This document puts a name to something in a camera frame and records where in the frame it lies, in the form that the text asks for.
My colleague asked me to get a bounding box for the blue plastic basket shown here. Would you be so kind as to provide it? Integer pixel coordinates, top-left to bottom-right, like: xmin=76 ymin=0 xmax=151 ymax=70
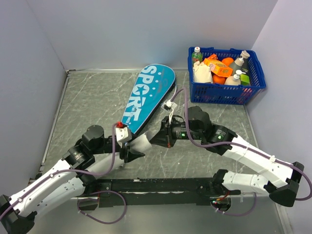
xmin=188 ymin=47 xmax=266 ymax=105

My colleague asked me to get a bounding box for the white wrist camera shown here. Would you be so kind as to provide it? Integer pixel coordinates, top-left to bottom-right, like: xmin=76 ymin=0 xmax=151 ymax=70
xmin=115 ymin=121 xmax=131 ymax=143
xmin=161 ymin=100 xmax=177 ymax=118

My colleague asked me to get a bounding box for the orange fruit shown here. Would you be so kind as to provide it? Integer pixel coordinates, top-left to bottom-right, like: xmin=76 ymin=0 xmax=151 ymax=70
xmin=221 ymin=57 xmax=234 ymax=66
xmin=212 ymin=74 xmax=226 ymax=85

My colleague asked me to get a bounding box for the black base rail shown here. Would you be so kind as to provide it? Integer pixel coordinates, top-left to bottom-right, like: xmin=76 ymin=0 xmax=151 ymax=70
xmin=78 ymin=177 xmax=241 ymax=208

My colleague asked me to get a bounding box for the green box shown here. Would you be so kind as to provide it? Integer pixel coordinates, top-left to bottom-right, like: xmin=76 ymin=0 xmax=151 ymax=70
xmin=240 ymin=74 xmax=250 ymax=86

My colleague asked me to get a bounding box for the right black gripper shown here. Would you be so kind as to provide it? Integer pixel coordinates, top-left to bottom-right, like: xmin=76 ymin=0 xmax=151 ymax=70
xmin=149 ymin=116 xmax=201 ymax=149

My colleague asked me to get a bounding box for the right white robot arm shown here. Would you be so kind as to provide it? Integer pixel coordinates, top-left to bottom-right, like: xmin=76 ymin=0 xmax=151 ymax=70
xmin=150 ymin=106 xmax=304 ymax=207

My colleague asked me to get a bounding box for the blue racket cover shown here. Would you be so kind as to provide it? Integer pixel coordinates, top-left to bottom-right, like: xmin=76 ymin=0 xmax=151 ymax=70
xmin=121 ymin=64 xmax=176 ymax=134

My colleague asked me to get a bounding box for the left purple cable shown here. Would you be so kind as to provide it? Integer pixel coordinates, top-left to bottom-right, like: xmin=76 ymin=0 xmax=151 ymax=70
xmin=0 ymin=123 xmax=127 ymax=224

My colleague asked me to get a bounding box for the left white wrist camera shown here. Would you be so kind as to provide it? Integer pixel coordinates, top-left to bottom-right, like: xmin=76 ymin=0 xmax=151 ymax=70
xmin=115 ymin=121 xmax=131 ymax=143

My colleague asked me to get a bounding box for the badminton racket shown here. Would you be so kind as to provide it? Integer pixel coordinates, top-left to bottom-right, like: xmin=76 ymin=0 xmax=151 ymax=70
xmin=161 ymin=82 xmax=177 ymax=104

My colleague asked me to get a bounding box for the white shuttlecock tube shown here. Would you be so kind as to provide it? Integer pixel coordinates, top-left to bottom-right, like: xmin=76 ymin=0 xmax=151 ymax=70
xmin=87 ymin=131 xmax=153 ymax=179

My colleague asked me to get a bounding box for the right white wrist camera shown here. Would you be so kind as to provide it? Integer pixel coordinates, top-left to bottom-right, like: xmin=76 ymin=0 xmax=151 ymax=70
xmin=161 ymin=100 xmax=177 ymax=118

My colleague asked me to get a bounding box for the white pump bottle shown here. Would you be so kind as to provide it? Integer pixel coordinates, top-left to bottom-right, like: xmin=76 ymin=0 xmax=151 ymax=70
xmin=224 ymin=70 xmax=246 ymax=86

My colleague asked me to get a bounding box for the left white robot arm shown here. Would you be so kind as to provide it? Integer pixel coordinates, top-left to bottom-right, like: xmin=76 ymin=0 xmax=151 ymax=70
xmin=0 ymin=122 xmax=151 ymax=234

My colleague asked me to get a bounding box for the orange fruit front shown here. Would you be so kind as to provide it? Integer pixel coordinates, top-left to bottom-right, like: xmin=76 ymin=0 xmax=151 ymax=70
xmin=212 ymin=74 xmax=226 ymax=85

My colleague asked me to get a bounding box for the orange carton box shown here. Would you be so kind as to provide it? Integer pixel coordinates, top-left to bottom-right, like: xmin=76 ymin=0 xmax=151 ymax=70
xmin=203 ymin=58 xmax=233 ymax=78

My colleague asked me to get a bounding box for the green drink bottle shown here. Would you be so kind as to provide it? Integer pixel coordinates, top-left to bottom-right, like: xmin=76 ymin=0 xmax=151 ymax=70
xmin=192 ymin=47 xmax=203 ymax=64

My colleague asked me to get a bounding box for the grey pump bottle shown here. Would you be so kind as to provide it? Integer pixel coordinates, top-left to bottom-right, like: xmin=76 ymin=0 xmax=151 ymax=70
xmin=229 ymin=50 xmax=250 ymax=76

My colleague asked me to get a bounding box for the beige cloth bag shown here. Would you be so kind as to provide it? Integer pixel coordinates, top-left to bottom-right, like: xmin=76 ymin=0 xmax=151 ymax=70
xmin=193 ymin=61 xmax=213 ymax=83

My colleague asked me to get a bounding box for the orange fruit back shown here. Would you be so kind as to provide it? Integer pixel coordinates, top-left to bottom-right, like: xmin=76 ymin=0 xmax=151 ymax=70
xmin=221 ymin=57 xmax=234 ymax=66

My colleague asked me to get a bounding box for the purple cable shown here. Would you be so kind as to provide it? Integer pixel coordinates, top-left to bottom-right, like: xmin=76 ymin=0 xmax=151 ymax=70
xmin=0 ymin=123 xmax=127 ymax=224
xmin=172 ymin=88 xmax=312 ymax=202

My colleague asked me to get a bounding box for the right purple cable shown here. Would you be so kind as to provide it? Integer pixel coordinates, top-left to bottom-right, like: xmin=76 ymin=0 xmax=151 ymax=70
xmin=172 ymin=88 xmax=312 ymax=202

